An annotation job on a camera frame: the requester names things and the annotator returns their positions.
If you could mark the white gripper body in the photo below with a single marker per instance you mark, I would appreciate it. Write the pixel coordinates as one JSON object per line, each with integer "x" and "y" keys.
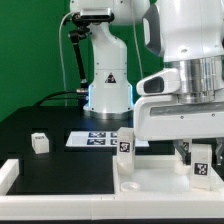
{"x": 162, "y": 118}

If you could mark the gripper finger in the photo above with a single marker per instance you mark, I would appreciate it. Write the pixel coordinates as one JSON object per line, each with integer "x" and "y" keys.
{"x": 183, "y": 148}
{"x": 219, "y": 150}

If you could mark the white square table top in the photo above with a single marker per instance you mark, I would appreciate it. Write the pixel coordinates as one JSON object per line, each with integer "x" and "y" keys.
{"x": 156, "y": 174}

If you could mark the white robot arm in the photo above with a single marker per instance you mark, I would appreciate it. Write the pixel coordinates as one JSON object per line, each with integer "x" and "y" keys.
{"x": 184, "y": 100}

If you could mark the white sheet with tags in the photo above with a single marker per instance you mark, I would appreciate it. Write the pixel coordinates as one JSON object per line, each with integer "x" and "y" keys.
{"x": 92, "y": 139}

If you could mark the white U-shaped obstacle fence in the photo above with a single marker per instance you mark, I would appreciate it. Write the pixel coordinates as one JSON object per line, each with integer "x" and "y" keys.
{"x": 119, "y": 205}

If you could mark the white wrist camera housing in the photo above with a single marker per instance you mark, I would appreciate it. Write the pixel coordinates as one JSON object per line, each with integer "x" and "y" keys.
{"x": 167, "y": 81}

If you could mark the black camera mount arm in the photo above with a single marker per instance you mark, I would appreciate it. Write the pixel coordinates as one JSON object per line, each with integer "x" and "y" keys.
{"x": 80, "y": 33}

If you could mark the grey camera on mount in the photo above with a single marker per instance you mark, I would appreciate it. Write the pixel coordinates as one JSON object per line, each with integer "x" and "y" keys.
{"x": 95, "y": 13}

